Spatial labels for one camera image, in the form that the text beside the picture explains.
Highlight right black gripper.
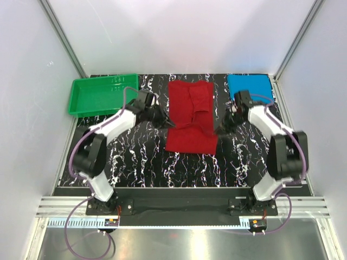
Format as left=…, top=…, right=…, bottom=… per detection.
left=214, top=108, right=246, bottom=135

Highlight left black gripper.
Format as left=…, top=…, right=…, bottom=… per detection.
left=145, top=103, right=176, bottom=130

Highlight red t shirt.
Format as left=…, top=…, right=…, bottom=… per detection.
left=165, top=80, right=218, bottom=155

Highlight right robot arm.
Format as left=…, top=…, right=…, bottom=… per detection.
left=214, top=90, right=309, bottom=215

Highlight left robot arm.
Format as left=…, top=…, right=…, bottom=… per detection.
left=68, top=90, right=175, bottom=215

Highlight folded blue t shirt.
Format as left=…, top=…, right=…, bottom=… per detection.
left=227, top=74, right=274, bottom=103

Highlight green plastic tray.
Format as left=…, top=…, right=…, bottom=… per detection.
left=68, top=74, right=139, bottom=118

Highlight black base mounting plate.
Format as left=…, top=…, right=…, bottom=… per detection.
left=86, top=187, right=278, bottom=228

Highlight right small connector board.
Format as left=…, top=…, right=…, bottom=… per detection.
left=250, top=219, right=267, bottom=230

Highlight small connector board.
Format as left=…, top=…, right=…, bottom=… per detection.
left=250, top=219, right=267, bottom=230
left=104, top=218, right=119, bottom=226

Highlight left small connector board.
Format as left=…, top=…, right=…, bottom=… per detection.
left=104, top=218, right=119, bottom=226

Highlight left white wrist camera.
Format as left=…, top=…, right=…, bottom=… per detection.
left=151, top=93, right=159, bottom=107

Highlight right aluminium corner post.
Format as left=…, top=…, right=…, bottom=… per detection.
left=273, top=0, right=326, bottom=82

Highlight aluminium corner post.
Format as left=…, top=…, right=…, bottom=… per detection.
left=273, top=0, right=326, bottom=82
left=38, top=0, right=88, bottom=78

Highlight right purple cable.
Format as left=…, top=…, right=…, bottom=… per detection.
left=235, top=93, right=310, bottom=234

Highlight purple cable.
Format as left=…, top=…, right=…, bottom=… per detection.
left=65, top=86, right=139, bottom=258
left=235, top=93, right=310, bottom=234

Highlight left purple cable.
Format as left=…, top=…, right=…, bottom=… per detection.
left=65, top=86, right=139, bottom=258

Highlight left aluminium corner post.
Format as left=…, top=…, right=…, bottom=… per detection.
left=38, top=0, right=88, bottom=78

